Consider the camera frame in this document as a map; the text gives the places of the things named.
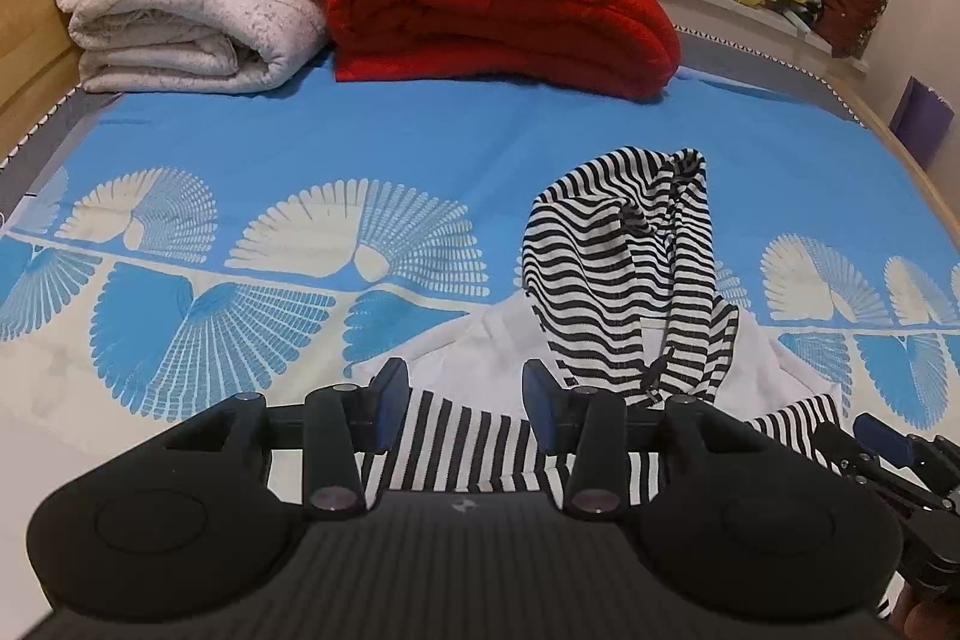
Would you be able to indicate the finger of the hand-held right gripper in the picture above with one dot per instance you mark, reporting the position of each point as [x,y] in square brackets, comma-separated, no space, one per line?
[885,441]
[840,449]

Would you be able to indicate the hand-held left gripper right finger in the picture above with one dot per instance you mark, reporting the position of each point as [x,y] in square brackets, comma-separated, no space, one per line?
[540,404]

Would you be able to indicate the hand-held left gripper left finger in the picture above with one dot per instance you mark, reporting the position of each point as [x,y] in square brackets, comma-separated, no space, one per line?
[391,404]

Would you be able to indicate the black white striped hoodie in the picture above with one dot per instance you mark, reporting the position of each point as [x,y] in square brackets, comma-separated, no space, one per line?
[607,280]

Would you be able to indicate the blue cream fan-print bed sheet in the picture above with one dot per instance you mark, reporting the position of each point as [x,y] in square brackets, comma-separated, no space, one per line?
[420,160]

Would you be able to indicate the purple box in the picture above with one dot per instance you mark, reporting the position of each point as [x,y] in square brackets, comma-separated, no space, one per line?
[926,119]

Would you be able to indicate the red folded blanket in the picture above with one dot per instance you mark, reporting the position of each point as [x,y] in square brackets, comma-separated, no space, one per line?
[495,3]

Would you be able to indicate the dark red cushion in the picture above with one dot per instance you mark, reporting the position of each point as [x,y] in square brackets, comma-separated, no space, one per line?
[855,3]

